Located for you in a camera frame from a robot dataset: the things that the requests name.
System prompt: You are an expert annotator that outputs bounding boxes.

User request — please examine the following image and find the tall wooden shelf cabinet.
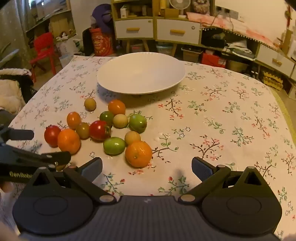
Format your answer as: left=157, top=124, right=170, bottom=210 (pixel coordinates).
left=111, top=0, right=156, bottom=54

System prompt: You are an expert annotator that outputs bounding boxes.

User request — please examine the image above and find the pile of papers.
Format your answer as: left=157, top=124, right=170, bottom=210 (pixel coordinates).
left=228, top=40, right=257, bottom=61

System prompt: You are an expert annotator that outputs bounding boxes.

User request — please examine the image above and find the floral tablecloth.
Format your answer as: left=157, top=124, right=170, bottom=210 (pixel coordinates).
left=7, top=55, right=296, bottom=241

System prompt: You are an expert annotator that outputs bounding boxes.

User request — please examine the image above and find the black flat board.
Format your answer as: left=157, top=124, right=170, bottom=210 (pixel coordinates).
left=83, top=28, right=93, bottom=56

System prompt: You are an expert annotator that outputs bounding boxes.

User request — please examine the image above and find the red box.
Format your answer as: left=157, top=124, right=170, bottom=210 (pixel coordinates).
left=201, top=53, right=226, bottom=68

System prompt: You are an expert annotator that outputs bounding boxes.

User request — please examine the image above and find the white fluffy cushion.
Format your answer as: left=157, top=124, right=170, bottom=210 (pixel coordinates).
left=0, top=68, right=33, bottom=114

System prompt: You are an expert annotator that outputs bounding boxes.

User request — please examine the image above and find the pink patterned cloth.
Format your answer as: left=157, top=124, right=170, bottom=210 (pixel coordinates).
left=187, top=11, right=278, bottom=49

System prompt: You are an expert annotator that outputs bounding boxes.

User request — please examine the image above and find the plain red tomato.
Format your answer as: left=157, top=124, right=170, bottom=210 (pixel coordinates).
left=44, top=125, right=62, bottom=148

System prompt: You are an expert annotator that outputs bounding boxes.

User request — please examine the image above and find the white desk fan with stand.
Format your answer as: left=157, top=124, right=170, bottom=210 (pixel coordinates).
left=169, top=0, right=191, bottom=17

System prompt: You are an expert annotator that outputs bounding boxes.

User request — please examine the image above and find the yellow egg tray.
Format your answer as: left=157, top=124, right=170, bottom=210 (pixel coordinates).
left=262, top=72, right=284, bottom=91

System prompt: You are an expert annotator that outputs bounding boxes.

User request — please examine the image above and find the grey chair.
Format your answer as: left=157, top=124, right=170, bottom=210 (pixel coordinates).
left=0, top=42, right=20, bottom=67

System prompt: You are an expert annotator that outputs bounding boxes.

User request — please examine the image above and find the framed cat picture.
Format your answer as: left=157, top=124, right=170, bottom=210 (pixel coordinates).
left=191, top=0, right=214, bottom=14

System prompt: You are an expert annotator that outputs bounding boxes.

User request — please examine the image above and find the orange tomato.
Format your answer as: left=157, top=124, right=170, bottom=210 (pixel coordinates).
left=67, top=112, right=81, bottom=129
left=108, top=99, right=126, bottom=116

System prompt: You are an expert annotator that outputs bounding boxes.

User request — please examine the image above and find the olive brown tomato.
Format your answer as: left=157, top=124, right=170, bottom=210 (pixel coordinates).
left=76, top=122, right=90, bottom=140

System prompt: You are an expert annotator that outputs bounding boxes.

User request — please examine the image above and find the orange printed bucket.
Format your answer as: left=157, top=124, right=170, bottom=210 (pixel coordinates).
left=89, top=27, right=114, bottom=57

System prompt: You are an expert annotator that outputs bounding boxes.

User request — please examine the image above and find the red tomato with green calyx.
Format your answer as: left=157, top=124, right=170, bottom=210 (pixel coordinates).
left=89, top=120, right=111, bottom=142

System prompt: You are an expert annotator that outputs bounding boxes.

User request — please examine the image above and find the long low wooden cabinet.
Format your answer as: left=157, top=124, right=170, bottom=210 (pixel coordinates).
left=201, top=27, right=296, bottom=81

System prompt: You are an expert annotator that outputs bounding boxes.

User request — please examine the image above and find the beige patterned curtain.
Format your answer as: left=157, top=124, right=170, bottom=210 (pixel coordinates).
left=0, top=0, right=35, bottom=70

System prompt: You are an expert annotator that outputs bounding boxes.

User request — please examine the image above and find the small dark green tomato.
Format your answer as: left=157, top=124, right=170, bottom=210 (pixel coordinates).
left=99, top=111, right=114, bottom=128

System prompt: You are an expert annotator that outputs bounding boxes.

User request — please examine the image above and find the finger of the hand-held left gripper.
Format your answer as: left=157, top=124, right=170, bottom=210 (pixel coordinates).
left=0, top=126, right=35, bottom=145
left=0, top=145, right=72, bottom=171

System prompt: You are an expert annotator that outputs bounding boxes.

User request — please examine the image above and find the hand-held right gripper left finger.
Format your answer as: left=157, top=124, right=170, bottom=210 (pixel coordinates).
left=30, top=157, right=116, bottom=205

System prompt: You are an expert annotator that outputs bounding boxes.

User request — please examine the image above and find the black bag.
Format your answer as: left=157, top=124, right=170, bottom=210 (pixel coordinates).
left=201, top=32, right=227, bottom=49

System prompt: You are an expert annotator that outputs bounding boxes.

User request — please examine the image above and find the brown cardboard box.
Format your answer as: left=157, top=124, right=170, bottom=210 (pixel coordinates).
left=161, top=8, right=179, bottom=18

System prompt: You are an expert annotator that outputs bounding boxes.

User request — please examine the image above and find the red plastic chair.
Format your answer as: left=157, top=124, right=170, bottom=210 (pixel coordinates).
left=30, top=32, right=56, bottom=77

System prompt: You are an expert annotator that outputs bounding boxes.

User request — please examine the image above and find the large white carton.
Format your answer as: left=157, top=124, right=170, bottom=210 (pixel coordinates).
left=55, top=38, right=80, bottom=56

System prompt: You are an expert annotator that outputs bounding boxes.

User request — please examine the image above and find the small orange mandarin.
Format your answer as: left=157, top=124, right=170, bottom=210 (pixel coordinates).
left=57, top=128, right=81, bottom=155

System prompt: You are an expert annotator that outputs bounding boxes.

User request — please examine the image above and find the white drawer of low cabinet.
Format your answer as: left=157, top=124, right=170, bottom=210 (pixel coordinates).
left=256, top=44, right=295, bottom=76

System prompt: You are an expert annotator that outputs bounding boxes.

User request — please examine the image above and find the tan round longan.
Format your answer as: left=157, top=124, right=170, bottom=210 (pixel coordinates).
left=84, top=97, right=97, bottom=112
left=112, top=114, right=129, bottom=128
left=124, top=131, right=141, bottom=146

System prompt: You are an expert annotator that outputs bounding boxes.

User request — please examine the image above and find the white drawer of short cabinet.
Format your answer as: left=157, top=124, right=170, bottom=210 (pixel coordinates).
left=157, top=19, right=201, bottom=44

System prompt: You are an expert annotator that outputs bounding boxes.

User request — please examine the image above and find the short wooden cabinet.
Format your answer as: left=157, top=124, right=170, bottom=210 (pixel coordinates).
left=154, top=0, right=203, bottom=45

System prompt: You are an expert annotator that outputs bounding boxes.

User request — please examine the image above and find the white drawer of tall cabinet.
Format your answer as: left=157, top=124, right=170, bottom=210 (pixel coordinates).
left=115, top=19, right=154, bottom=39

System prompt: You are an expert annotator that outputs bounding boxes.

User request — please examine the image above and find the purple plush toy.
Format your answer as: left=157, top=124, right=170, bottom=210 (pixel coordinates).
left=92, top=4, right=115, bottom=33

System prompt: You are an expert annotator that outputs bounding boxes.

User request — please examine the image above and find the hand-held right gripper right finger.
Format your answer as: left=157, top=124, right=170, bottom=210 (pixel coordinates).
left=178, top=157, right=266, bottom=205

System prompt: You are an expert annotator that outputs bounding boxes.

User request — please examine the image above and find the large orange mandarin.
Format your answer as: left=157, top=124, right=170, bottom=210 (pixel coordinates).
left=125, top=141, right=153, bottom=168

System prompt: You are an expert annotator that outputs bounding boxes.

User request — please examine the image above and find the white ribbed plate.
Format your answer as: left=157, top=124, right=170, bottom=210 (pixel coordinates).
left=96, top=52, right=186, bottom=95

